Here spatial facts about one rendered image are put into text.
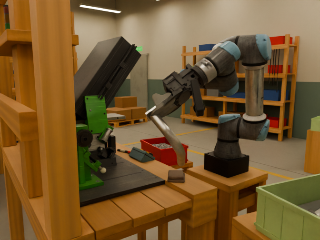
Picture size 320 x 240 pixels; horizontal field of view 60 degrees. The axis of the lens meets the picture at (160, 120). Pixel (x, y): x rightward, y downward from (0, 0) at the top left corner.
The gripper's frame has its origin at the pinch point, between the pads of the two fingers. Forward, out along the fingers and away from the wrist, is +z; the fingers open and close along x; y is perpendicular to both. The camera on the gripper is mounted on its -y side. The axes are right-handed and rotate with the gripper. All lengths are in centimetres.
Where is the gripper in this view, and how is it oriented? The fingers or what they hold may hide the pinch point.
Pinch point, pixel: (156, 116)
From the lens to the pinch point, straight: 88.1
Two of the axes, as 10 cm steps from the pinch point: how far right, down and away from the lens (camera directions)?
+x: -1.3, -3.8, -9.2
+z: -7.8, 6.1, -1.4
